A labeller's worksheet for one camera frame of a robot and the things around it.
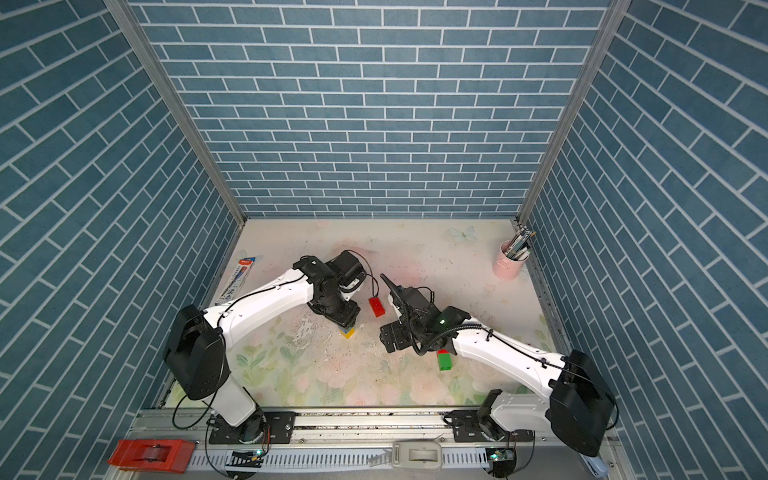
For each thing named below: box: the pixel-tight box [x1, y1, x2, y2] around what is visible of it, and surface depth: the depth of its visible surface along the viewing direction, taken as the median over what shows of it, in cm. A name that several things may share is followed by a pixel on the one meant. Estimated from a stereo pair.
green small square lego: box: [437, 353, 453, 371], surface depth 84 cm
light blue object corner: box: [579, 453, 609, 479], surface depth 69 cm
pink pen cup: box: [492, 239, 529, 281], surface depth 101 cm
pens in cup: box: [505, 225, 537, 261], surface depth 98 cm
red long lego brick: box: [368, 297, 386, 318], surface depth 96 cm
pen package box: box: [217, 257, 257, 303], surface depth 104 cm
